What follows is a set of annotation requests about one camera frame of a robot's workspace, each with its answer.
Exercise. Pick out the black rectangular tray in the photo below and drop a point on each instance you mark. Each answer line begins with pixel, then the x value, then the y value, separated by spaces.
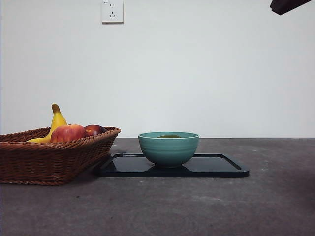
pixel 211 169

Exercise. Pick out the yellow banana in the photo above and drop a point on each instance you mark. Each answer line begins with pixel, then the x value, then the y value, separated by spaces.
pixel 58 120

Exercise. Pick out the red yellow apple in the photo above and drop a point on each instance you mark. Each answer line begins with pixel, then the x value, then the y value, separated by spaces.
pixel 67 134

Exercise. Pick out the dark red round fruit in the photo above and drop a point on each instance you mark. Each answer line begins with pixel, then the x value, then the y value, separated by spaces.
pixel 94 129

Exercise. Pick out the teal ceramic bowl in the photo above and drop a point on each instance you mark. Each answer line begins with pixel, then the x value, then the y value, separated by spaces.
pixel 168 152

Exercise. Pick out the green avocado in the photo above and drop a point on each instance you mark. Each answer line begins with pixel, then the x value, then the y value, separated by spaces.
pixel 168 136

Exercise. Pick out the brown wicker basket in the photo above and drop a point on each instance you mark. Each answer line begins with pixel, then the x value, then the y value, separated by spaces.
pixel 49 162

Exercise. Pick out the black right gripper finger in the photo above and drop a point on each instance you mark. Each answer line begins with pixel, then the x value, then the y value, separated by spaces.
pixel 283 6

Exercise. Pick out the white wall power socket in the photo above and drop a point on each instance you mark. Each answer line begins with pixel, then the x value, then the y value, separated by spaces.
pixel 112 14

